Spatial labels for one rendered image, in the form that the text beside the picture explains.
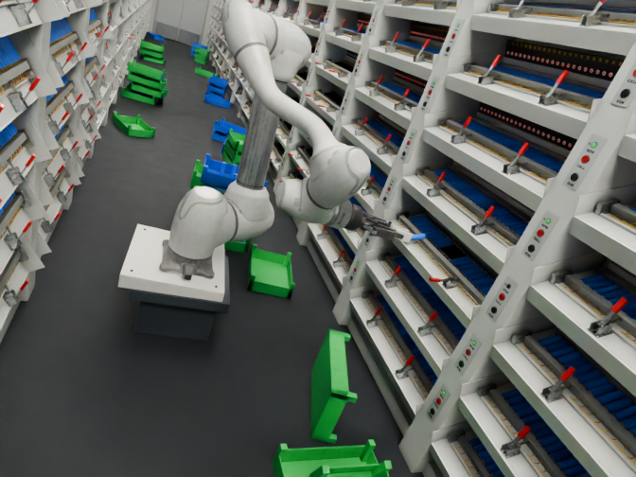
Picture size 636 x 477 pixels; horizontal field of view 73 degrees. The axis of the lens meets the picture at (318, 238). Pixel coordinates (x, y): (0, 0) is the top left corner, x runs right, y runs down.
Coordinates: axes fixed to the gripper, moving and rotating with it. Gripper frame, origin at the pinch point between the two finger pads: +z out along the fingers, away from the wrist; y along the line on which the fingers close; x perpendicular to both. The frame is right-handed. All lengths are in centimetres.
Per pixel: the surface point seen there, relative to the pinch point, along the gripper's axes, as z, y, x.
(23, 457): -81, 25, -74
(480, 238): 14.4, 14.4, 11.1
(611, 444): 20, 68, -5
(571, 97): 14, 13, 53
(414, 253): 16.5, -8.9, -8.1
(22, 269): -97, -31, -62
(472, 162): 11.6, -2.5, 28.0
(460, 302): 17.1, 19.2, -7.7
